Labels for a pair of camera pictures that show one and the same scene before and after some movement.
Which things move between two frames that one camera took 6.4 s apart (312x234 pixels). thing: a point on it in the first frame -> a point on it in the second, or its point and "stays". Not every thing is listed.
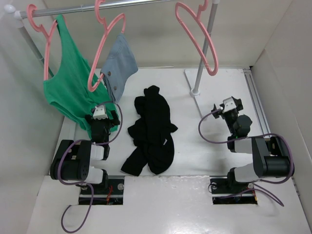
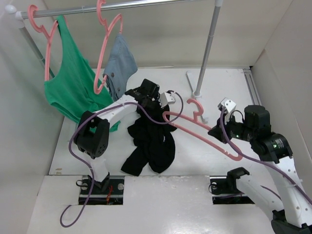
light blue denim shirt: x=121 y=63 stays
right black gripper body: x=229 y=118 -> x=238 y=130
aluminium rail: x=249 y=77 stays
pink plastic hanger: x=203 y=7 -> x=194 y=136
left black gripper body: x=107 y=123 -> x=154 y=102
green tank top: x=69 y=92 stays
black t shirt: x=151 y=133 stays
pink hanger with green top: x=48 y=36 stays
